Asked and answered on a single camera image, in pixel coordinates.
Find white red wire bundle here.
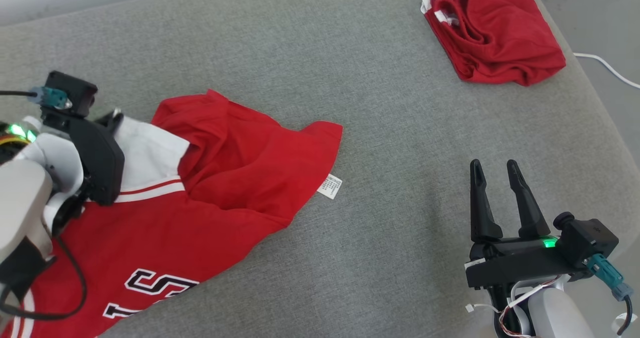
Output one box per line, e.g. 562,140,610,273
465,275,568,338

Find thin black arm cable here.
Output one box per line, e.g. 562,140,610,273
0,233,89,322

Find right teal plug camera cable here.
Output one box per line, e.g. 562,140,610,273
586,254,635,337

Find red white basketball jersey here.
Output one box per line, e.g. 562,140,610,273
0,89,344,338

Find left teal plug camera cable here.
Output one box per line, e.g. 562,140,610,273
0,86,72,110

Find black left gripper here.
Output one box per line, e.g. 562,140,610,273
42,109,126,206

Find red basketball shorts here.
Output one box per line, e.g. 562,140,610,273
420,0,567,87

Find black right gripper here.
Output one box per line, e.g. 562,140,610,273
465,159,587,291

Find white floor cable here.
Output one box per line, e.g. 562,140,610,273
573,52,640,90

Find teal plug camera cable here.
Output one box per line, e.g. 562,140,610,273
586,254,635,337
0,86,72,110

